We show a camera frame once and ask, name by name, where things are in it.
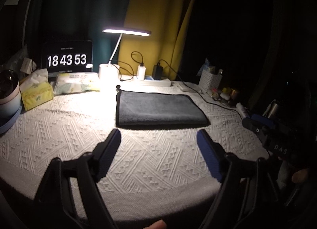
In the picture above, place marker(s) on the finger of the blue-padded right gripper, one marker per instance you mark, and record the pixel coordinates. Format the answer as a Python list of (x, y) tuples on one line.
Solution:
[(261, 120)]

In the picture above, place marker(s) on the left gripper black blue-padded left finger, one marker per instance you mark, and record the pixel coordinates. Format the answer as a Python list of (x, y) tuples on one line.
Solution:
[(54, 199)]

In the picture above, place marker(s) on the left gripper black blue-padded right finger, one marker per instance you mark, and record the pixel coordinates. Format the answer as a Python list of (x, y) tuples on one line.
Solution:
[(246, 194)]

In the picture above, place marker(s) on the grey towel with black trim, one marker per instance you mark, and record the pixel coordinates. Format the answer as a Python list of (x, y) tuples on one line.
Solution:
[(140, 110)]

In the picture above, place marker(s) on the white perforated storage basket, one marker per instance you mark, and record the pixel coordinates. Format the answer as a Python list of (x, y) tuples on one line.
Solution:
[(208, 81)]

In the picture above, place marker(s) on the white flat packet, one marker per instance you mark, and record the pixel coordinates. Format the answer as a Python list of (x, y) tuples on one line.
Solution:
[(189, 87)]

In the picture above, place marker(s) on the white textured tablecloth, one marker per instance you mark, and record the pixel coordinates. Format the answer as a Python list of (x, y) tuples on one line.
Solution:
[(154, 172)]

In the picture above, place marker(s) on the pink blue round container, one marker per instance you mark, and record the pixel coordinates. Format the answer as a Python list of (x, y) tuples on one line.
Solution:
[(10, 99)]

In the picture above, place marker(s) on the black charger plug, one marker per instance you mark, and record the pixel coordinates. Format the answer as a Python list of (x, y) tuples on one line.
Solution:
[(157, 72)]

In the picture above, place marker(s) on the yellow tissue pack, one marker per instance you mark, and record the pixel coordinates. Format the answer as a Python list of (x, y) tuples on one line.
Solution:
[(35, 89)]

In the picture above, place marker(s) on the white power strip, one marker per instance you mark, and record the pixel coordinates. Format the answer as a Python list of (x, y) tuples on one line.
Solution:
[(150, 81)]

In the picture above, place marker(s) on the cleaning face towel pack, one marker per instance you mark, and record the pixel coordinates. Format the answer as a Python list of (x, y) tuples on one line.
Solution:
[(76, 82)]

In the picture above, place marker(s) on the white charger plug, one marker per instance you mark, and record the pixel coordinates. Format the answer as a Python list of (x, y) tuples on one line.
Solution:
[(141, 72)]

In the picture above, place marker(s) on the small white box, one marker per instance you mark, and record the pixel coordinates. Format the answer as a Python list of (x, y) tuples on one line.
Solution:
[(28, 66)]

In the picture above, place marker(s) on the tablet showing flip clock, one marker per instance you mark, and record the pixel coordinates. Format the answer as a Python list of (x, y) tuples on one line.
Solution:
[(67, 57)]

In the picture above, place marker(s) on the yellow curtain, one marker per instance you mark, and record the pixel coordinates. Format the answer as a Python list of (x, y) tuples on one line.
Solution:
[(168, 21)]

